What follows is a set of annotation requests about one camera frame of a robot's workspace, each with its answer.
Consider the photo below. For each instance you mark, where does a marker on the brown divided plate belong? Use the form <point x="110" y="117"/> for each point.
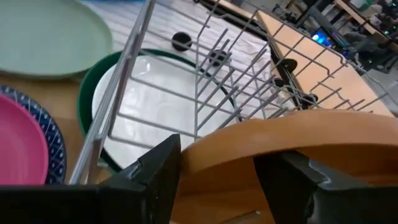
<point x="280" y="133"/>

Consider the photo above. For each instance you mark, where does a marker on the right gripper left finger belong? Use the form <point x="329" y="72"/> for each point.
<point x="93" y="205"/>

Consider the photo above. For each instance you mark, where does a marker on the lit computer screen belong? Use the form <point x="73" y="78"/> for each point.
<point x="321" y="37"/>

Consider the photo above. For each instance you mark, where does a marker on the sage green plate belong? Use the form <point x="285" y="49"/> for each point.
<point x="46" y="34"/>

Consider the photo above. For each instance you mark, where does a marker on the magenta plate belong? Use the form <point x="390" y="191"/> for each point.
<point x="18" y="146"/>

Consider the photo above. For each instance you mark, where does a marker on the dark green plain plate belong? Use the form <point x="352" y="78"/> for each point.
<point x="85" y="102"/>

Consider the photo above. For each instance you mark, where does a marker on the white plate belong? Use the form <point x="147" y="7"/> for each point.
<point x="155" y="99"/>

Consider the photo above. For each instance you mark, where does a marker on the blue patterned plate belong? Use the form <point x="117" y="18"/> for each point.
<point x="56" y="146"/>

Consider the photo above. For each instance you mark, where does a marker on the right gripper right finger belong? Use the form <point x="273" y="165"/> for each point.
<point x="326" y="205"/>

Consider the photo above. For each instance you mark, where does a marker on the light wooden desk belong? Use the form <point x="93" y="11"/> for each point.
<point x="326" y="71"/>

